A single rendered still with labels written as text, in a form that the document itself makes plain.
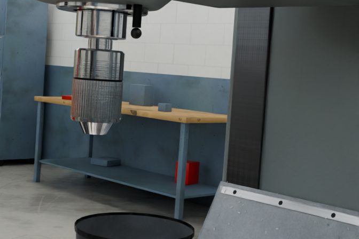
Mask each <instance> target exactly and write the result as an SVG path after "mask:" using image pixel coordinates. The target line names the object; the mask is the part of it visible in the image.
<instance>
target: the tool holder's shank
mask: <svg viewBox="0 0 359 239"><path fill-rule="evenodd" d="M84 38H89V39H88V48H89V49H103V50H112V49H113V41H117V40H118V39H115V38H103V37H84Z"/></svg>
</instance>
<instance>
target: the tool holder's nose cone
mask: <svg viewBox="0 0 359 239"><path fill-rule="evenodd" d="M78 122H79V125H80V127H81V129H82V132H83V133H85V134H97V135H103V134H107V132H108V131H109V129H110V127H111V126H112V123H90V122H80V121H78Z"/></svg>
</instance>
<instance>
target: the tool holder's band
mask: <svg viewBox="0 0 359 239"><path fill-rule="evenodd" d="M124 58H125V53H124V52H123V51H116V50H103V49H87V48H76V49H75V51H74V59H89V60H105V61H119V62H124Z"/></svg>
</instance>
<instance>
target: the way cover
mask: <svg viewBox="0 0 359 239"><path fill-rule="evenodd" d="M224 190H226V191H225V193H224ZM250 190H251V192H250ZM224 197H225V198H224ZM238 202H240V203H238ZM243 204H244V205H243ZM242 205H243V206H242ZM232 206H233V208H230V207H232ZM245 210H246V213H245ZM238 212H240V213H238ZM218 214H219V216H218ZM325 217H327V218H326V219H325ZM262 219H263V220H262ZM250 220H251V222H250ZM261 220H262V221H261ZM314 221H315V222H317V223H314ZM249 222H250V223H249ZM228 223H230V225H229V224H228ZM325 224H329V226H328V225H325ZM214 228H215V230H214ZM276 228H278V229H276ZM348 228H349V230H348ZM231 229H232V230H233V231H232V230H231ZM266 231H267V234H266ZM354 233H355V234H354ZM338 235H339V237H340V238H339V237H338ZM355 235H357V236H355ZM234 238H235V239H359V212H357V211H352V210H348V209H343V208H339V207H335V206H330V205H326V204H322V203H317V202H312V201H308V200H303V199H299V198H295V197H290V196H286V195H281V194H276V193H272V192H267V191H264V190H259V189H255V188H250V187H245V186H241V185H236V184H231V183H227V182H224V181H220V184H219V186H218V188H217V191H216V193H215V196H214V198H213V201H212V203H211V206H210V208H209V211H208V213H207V216H206V219H205V221H204V224H203V226H202V228H201V231H200V233H199V236H198V238H197V239H234Z"/></svg>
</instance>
